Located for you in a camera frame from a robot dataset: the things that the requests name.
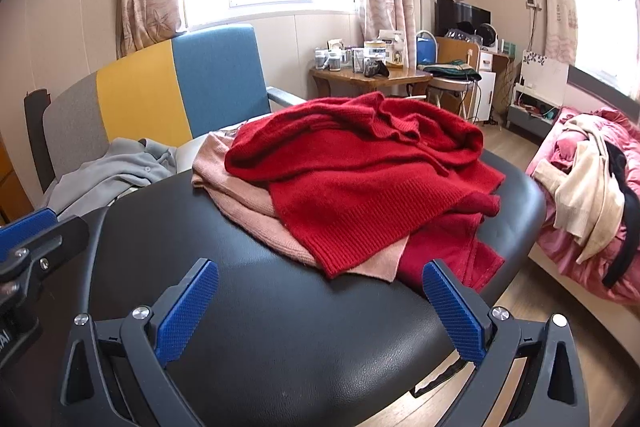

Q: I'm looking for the bed with pink blanket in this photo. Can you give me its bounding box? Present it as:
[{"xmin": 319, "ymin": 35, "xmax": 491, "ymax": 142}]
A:
[{"xmin": 525, "ymin": 107, "xmax": 640, "ymax": 305}]

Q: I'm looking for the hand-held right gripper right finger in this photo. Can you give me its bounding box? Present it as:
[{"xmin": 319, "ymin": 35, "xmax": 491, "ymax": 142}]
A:
[{"xmin": 422, "ymin": 259, "xmax": 591, "ymax": 427}]

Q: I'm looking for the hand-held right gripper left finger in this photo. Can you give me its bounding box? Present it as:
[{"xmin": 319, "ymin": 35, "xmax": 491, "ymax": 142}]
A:
[{"xmin": 59, "ymin": 258, "xmax": 219, "ymax": 427}]

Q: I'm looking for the wooden desk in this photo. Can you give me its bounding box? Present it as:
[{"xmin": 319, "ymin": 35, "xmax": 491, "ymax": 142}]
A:
[{"xmin": 434, "ymin": 37, "xmax": 511, "ymax": 78}]

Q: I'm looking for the blue white water container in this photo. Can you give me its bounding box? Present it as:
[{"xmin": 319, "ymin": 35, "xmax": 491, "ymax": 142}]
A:
[{"xmin": 416, "ymin": 32, "xmax": 440, "ymax": 68}]

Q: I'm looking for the white cabinet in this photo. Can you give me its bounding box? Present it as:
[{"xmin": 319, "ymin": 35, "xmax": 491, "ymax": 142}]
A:
[{"xmin": 470, "ymin": 71, "xmax": 497, "ymax": 122}]

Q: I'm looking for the white box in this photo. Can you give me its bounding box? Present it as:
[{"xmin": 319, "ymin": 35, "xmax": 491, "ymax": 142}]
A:
[{"xmin": 378, "ymin": 29, "xmax": 407, "ymax": 68}]

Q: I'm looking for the small desk fan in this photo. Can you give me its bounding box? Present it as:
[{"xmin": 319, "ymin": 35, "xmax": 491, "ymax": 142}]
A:
[{"xmin": 475, "ymin": 23, "xmax": 496, "ymax": 52}]

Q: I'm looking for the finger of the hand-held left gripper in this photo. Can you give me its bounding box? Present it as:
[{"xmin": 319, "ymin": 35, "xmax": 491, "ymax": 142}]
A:
[{"xmin": 0, "ymin": 208, "xmax": 91, "ymax": 280}]

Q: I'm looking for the pink knit sweater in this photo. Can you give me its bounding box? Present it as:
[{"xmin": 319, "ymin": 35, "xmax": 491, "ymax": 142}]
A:
[{"xmin": 191, "ymin": 131, "xmax": 408, "ymax": 283}]

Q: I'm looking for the grey garment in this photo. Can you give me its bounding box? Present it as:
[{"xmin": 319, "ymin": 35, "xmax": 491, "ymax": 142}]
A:
[{"xmin": 42, "ymin": 138, "xmax": 180, "ymax": 223}]

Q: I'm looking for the black garment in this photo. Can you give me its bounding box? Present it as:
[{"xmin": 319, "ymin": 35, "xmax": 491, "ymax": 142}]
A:
[{"xmin": 600, "ymin": 142, "xmax": 640, "ymax": 288}]

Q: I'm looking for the red knit sweater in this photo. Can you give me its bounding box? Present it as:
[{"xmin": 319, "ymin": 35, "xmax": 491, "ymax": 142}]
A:
[{"xmin": 224, "ymin": 91, "xmax": 506, "ymax": 280}]

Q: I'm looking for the black flat screen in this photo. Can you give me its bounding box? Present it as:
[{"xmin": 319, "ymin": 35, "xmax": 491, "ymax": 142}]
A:
[{"xmin": 434, "ymin": 0, "xmax": 492, "ymax": 40}]

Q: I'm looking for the cream canister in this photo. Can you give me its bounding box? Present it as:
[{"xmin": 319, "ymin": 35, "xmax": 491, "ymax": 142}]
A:
[{"xmin": 363, "ymin": 41, "xmax": 391, "ymax": 68}]

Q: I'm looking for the white low shelf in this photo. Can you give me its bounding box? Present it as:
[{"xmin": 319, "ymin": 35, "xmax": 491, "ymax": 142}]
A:
[{"xmin": 507, "ymin": 49, "xmax": 571, "ymax": 138}]

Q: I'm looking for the cream garment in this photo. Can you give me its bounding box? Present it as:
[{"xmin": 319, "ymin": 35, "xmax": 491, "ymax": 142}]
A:
[{"xmin": 532, "ymin": 114, "xmax": 626, "ymax": 264}]

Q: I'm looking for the black padded bench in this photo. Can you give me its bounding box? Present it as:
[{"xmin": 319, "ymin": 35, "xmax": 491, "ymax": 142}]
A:
[{"xmin": 82, "ymin": 134, "xmax": 547, "ymax": 427}]

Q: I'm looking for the white stool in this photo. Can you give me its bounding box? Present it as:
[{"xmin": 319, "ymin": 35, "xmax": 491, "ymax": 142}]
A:
[{"xmin": 427, "ymin": 77, "xmax": 478, "ymax": 120}]

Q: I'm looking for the grey yellow blue sofa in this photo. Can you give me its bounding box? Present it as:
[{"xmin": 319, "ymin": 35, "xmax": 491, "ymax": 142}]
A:
[{"xmin": 24, "ymin": 23, "xmax": 308, "ymax": 228}]

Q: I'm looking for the green folded cloth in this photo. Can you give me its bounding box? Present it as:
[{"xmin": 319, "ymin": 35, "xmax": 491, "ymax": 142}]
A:
[{"xmin": 419, "ymin": 63, "xmax": 482, "ymax": 82}]

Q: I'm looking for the white printed cushion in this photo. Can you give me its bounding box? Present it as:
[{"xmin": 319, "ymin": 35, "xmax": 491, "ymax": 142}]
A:
[{"xmin": 175, "ymin": 122, "xmax": 251, "ymax": 174}]

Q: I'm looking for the dark red garment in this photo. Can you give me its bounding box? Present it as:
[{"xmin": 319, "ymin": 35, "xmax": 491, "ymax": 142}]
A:
[{"xmin": 397, "ymin": 207, "xmax": 506, "ymax": 294}]

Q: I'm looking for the wooden side table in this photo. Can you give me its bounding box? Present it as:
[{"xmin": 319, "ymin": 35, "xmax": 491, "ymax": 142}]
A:
[{"xmin": 309, "ymin": 66, "xmax": 433, "ymax": 100}]

